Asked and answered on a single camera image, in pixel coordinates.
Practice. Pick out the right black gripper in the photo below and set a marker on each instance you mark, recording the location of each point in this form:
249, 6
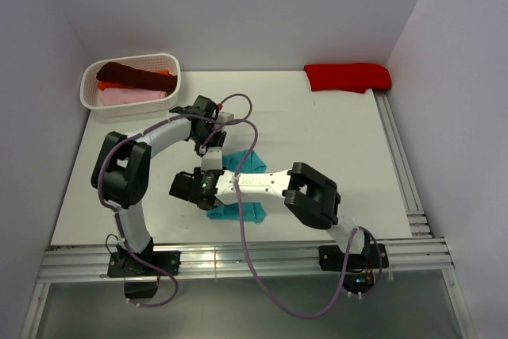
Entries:
198, 172

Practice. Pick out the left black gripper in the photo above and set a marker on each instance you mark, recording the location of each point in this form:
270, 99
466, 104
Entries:
220, 136

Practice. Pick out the teal t shirt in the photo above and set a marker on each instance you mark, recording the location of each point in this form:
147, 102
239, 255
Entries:
252, 211

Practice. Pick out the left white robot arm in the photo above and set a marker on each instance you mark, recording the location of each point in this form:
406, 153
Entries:
121, 173

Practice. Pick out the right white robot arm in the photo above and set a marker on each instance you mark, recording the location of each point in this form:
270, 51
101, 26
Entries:
310, 196

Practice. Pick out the pink rolled shirt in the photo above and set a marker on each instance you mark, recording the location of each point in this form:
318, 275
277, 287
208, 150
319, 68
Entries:
122, 96

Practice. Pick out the dark red rolled shirt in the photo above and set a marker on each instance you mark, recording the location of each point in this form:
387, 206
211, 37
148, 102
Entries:
111, 68

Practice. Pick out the orange rolled shirt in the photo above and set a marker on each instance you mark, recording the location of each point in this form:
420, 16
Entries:
105, 85

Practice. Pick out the white plastic basket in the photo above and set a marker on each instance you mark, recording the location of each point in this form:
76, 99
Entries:
90, 94

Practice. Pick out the red folded t shirt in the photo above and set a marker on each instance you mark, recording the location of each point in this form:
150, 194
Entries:
356, 77

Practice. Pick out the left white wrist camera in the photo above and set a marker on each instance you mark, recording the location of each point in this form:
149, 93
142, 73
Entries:
224, 117

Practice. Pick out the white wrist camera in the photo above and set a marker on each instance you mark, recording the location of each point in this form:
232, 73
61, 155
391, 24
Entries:
212, 159
224, 117

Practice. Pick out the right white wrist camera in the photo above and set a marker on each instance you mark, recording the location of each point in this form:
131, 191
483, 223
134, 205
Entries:
212, 159

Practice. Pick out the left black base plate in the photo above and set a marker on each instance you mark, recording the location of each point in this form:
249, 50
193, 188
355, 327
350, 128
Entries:
141, 281

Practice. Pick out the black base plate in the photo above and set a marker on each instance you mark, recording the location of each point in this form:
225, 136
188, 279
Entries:
141, 281
360, 270

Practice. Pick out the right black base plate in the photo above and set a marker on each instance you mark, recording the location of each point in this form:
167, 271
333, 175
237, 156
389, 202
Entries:
360, 270

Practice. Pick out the aluminium right side rail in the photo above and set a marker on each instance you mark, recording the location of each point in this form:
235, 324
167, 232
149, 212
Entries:
414, 210

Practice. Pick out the aluminium rail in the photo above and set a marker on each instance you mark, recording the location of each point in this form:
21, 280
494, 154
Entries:
414, 210
89, 264

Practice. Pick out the aluminium front rail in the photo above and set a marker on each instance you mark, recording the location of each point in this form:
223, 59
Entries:
89, 264

